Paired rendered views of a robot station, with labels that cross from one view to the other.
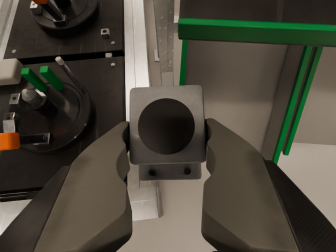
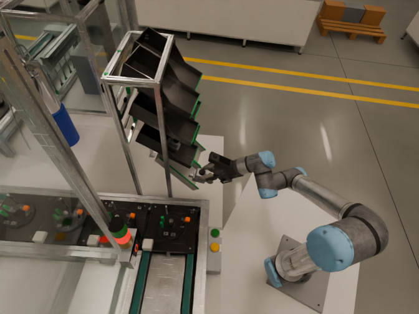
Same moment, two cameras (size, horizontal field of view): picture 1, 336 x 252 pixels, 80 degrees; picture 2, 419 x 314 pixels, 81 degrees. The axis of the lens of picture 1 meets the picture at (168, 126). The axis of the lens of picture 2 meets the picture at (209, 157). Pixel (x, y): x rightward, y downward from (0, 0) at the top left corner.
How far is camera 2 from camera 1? 108 cm
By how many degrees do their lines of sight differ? 43
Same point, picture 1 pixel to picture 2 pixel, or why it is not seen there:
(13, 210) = (201, 239)
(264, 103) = not seen: hidden behind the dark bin
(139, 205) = (205, 205)
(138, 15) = (131, 196)
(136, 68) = (157, 200)
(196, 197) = (204, 197)
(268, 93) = not seen: hidden behind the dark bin
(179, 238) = (216, 204)
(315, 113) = not seen: hidden behind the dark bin
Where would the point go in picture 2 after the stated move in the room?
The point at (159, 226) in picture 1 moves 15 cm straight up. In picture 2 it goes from (211, 209) to (214, 196)
